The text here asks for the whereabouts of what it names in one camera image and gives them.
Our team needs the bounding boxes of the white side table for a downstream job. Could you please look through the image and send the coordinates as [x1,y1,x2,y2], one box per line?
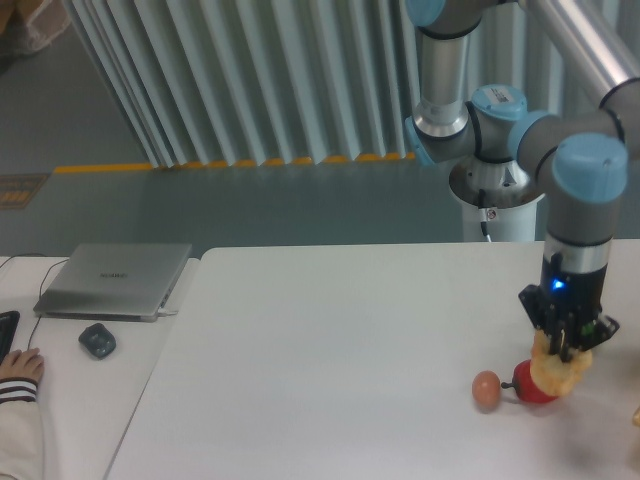
[1,256,199,479]

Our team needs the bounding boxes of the red bell pepper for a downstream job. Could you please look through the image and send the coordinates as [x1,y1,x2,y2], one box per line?
[501,360,558,404]

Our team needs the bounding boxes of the black laptop cable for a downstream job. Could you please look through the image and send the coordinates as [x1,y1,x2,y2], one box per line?
[0,252,71,351]

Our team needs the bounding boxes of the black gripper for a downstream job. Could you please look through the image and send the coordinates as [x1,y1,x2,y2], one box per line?
[519,267,620,363]

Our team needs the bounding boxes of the silver closed laptop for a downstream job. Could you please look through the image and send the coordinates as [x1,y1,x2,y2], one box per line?
[33,243,192,322]

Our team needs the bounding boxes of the black keyboard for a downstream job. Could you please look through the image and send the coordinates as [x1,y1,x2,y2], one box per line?
[0,310,20,362]

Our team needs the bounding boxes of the person's bare hand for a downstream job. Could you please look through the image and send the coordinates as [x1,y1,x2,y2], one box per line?
[0,348,45,385]

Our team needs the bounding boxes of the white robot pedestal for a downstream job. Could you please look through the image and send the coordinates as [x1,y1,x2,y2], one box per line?
[448,157,547,244]

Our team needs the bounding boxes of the golden triangular bread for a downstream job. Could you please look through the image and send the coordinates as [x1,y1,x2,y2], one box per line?
[530,330,593,397]

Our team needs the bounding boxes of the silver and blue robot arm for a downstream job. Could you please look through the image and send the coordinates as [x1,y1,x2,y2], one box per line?
[405,1,639,362]

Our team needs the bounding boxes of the dark grey computer mouse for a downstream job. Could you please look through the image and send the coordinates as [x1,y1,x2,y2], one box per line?
[78,323,117,360]

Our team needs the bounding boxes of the brown egg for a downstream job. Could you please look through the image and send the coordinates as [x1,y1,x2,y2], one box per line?
[472,370,501,408]

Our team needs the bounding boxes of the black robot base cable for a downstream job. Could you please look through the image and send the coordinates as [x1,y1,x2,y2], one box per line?
[477,188,493,244]

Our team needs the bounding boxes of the pale bread at edge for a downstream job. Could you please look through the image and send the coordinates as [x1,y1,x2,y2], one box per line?
[632,406,640,427]

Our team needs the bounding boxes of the white folding partition screen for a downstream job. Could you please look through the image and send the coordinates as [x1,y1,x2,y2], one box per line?
[63,0,640,169]

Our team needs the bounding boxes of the cream sleeved forearm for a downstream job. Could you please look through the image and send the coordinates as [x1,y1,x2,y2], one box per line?
[1,377,44,479]

